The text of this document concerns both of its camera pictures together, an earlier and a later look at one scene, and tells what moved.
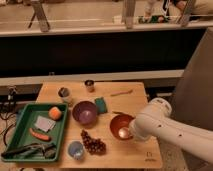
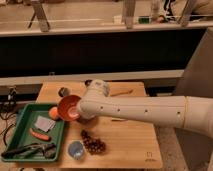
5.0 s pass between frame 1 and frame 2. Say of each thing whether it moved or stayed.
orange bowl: moved
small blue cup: stayed
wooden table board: stayed
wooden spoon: stayed
